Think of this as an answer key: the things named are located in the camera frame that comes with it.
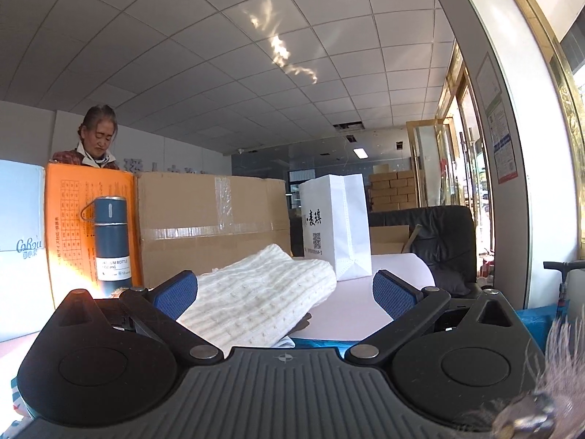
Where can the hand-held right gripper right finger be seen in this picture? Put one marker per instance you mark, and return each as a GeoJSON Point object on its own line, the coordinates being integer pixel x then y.
{"type": "Point", "coordinates": [393, 290]}

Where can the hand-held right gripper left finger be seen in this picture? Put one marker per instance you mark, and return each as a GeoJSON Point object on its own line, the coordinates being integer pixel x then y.
{"type": "Point", "coordinates": [176, 295]}

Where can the white knit sweater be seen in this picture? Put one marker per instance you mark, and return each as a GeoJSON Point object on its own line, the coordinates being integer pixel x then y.
{"type": "Point", "coordinates": [260, 297]}

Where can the brown pants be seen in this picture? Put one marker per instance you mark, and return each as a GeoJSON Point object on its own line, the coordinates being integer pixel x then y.
{"type": "Point", "coordinates": [304, 323]}

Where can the flat cardboard box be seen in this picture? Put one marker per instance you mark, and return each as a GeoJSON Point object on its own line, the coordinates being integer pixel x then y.
{"type": "Point", "coordinates": [388, 238]}

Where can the wooden stick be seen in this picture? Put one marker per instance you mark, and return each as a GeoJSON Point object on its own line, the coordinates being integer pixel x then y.
{"type": "Point", "coordinates": [412, 238]}

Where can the black armchair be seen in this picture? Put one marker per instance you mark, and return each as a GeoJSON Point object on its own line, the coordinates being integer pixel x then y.
{"type": "Point", "coordinates": [443, 228]}

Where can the blue vacuum bottle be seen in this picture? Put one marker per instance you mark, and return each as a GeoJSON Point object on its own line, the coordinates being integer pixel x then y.
{"type": "Point", "coordinates": [112, 242]}

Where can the large taped cardboard box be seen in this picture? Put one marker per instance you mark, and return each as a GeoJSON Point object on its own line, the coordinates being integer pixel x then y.
{"type": "Point", "coordinates": [192, 210]}

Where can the white paper bag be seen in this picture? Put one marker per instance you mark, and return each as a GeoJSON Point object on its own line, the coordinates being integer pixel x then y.
{"type": "Point", "coordinates": [338, 219]}

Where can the blue printed cloth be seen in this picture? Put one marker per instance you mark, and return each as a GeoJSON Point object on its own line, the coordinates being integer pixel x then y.
{"type": "Point", "coordinates": [320, 344]}

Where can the stack of cardboard boxes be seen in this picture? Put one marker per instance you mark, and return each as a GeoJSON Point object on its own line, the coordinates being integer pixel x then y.
{"type": "Point", "coordinates": [393, 190]}

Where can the gold framed glass door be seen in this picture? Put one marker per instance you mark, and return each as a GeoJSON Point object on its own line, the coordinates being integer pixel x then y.
{"type": "Point", "coordinates": [429, 164]}

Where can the orange box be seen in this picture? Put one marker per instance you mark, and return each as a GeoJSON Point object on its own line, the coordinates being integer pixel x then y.
{"type": "Point", "coordinates": [68, 219]}

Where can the ceiling light panel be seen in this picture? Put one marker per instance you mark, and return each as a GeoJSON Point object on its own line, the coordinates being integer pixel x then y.
{"type": "Point", "coordinates": [360, 152]}

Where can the blue bag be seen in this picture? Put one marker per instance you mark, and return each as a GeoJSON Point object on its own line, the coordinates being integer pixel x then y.
{"type": "Point", "coordinates": [537, 324]}

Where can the white and blue box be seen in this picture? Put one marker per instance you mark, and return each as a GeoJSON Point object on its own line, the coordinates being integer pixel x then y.
{"type": "Point", "coordinates": [23, 219]}

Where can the grey fur cuff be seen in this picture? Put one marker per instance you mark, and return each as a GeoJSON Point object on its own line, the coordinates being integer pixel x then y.
{"type": "Point", "coordinates": [525, 414]}

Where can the wall poster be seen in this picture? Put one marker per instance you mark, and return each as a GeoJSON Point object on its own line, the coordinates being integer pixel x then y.
{"type": "Point", "coordinates": [500, 146]}

